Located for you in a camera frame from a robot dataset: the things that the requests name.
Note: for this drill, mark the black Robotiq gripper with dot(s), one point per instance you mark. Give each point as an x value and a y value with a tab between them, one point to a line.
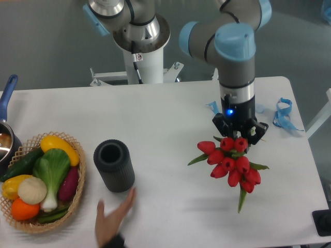
240	118

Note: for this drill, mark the red tulip bouquet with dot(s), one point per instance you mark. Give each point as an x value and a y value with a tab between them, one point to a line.
229	160

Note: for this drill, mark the dark grey ribbed vase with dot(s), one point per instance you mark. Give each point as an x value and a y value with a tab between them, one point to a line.
113	161

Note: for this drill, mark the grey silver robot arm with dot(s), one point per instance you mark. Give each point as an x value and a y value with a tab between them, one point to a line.
226	43

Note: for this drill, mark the person's hand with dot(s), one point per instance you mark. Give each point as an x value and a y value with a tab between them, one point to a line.
107	226

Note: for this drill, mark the small blue ribbon piece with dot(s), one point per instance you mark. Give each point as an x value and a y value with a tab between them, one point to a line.
213	107

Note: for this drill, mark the light blue round cap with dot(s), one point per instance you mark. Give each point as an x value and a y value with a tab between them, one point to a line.
259	108

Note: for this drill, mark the blue ribbon strip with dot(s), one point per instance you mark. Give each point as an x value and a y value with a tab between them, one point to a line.
282	115

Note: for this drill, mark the black device at edge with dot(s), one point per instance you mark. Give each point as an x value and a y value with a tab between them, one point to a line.
322	222

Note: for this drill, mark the blue object top right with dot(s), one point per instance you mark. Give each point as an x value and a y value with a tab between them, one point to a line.
326	11

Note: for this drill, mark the purple sweet potato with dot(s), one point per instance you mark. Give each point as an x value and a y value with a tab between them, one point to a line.
69	185

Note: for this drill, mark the yellow squash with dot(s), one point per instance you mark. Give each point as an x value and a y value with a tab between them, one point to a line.
55	142

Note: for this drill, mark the green bok choy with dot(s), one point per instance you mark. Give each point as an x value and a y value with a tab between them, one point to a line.
52	168

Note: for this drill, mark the woven wicker basket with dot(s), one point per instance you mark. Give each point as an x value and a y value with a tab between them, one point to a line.
31	226

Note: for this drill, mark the green bean pod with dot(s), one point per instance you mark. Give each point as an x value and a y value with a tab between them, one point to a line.
55	215

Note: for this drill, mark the white garlic bulb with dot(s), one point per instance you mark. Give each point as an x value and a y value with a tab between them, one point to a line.
32	190

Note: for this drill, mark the dark green cucumber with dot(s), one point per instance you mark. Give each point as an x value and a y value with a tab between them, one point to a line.
23	166

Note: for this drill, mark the orange fruit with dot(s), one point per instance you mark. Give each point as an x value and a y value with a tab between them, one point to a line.
22	211

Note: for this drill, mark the yellow bell pepper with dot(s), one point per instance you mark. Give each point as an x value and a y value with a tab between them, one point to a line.
11	185

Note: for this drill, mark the white frame bar right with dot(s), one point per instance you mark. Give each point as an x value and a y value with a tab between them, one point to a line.
321	117

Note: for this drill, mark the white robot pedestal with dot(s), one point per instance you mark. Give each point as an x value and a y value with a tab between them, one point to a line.
140	68

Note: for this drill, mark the blue handled saucepan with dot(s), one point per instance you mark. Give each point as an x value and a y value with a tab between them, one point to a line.
9	141

